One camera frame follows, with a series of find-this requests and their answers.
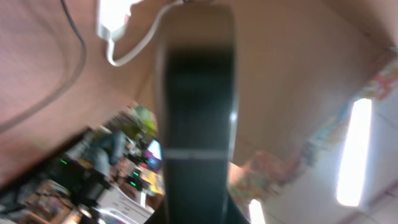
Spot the blue Galaxy S25 smartphone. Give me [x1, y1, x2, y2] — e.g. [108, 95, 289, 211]
[154, 3, 236, 223]

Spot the white power strip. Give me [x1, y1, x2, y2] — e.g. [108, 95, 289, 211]
[96, 0, 142, 41]

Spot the black USB charging cable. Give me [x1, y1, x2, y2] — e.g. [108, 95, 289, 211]
[0, 0, 87, 133]

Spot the white power strip cord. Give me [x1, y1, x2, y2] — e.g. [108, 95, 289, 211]
[105, 0, 185, 67]

